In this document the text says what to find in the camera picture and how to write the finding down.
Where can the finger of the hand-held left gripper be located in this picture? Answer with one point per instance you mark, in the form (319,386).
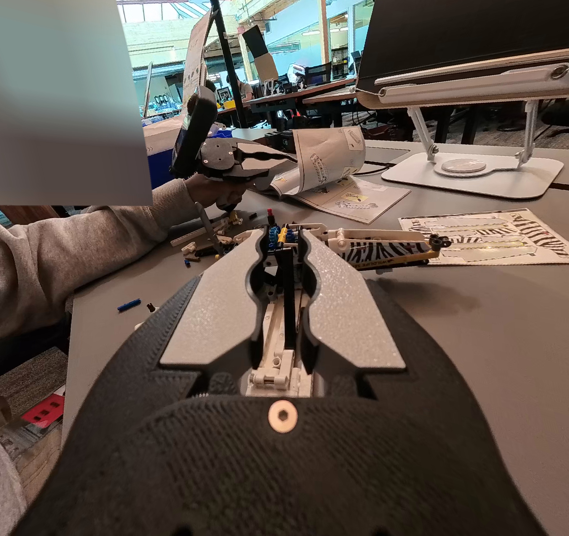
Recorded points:
(266,148)
(262,179)

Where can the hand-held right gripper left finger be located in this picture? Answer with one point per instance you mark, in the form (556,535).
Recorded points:
(213,318)

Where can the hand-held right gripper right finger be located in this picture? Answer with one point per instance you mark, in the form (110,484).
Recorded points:
(346,318)

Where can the lego instruction booklet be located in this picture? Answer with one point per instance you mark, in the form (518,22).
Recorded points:
(329,154)

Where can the zebra striped lego helicopter model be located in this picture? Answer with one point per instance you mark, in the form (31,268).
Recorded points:
(378,251)

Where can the person's left forearm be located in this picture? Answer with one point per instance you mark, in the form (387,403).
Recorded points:
(89,247)

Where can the yellow lego panel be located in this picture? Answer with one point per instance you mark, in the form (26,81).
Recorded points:
(235,219)

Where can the white lego connector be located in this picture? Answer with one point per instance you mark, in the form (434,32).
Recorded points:
(190,248)

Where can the long white lego beam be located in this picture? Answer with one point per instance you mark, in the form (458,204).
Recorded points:
(191,236)

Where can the blue lego pin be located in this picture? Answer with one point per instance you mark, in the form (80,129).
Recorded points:
(129,304)

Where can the person's left hand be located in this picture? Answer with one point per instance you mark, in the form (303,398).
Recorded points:
(202,189)

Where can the black charger box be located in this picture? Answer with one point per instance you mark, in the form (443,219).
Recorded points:
(278,138)

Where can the blue storage bin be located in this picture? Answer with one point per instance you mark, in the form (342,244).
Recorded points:
(160,163)

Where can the long brown office table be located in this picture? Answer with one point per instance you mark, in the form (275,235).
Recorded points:
(311,92)

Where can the black and tan board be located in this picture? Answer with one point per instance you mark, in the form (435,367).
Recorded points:
(260,54)

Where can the white printed board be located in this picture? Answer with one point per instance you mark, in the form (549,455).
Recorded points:
(198,56)

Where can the black metal pole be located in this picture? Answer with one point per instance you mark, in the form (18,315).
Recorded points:
(222,34)

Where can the zebra sticker sheet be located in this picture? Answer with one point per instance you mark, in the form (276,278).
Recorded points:
(489,238)

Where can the red perforated object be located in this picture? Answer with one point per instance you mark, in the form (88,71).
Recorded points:
(42,411)

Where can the silver tablet stand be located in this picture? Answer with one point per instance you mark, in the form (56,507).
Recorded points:
(489,176)

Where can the black tablet in tan case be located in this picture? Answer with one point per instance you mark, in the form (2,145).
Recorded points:
(444,20)

